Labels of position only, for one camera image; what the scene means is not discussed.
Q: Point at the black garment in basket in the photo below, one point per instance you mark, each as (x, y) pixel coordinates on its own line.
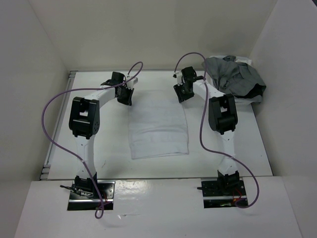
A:
(256, 94)

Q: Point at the white laundry basket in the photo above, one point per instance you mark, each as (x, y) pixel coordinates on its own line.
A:
(238, 101)

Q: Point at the white skirt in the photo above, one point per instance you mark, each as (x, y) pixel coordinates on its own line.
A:
(157, 128)

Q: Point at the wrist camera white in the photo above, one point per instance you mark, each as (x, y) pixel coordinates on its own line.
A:
(130, 82)
(178, 76)

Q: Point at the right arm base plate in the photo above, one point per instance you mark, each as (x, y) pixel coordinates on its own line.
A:
(214, 197)

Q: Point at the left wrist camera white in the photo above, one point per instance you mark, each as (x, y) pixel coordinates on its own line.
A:
(130, 82)

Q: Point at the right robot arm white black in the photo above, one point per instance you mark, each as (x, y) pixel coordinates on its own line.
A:
(222, 119)

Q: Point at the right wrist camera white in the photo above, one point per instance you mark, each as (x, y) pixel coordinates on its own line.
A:
(178, 76)

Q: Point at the grey skirt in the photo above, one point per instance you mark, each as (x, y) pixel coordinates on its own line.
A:
(231, 77)

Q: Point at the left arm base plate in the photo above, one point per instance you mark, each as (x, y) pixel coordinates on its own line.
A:
(84, 200)

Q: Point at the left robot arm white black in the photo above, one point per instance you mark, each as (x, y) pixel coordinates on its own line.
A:
(84, 122)

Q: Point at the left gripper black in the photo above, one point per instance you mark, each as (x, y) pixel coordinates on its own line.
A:
(128, 101)

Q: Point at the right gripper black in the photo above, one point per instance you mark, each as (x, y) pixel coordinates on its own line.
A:
(181, 96)

